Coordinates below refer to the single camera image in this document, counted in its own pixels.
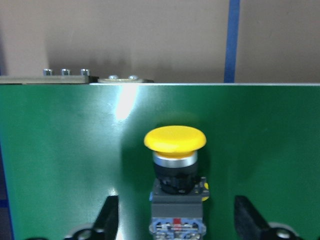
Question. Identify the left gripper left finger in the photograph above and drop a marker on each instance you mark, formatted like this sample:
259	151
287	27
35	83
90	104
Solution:
105	226

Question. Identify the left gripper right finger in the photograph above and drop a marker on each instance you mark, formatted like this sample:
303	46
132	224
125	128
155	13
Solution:
251	225

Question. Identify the yellow mushroom push button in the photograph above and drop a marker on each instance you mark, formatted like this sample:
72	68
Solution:
178	191

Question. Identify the green conveyor belt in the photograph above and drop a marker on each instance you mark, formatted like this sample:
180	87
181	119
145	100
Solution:
65	148

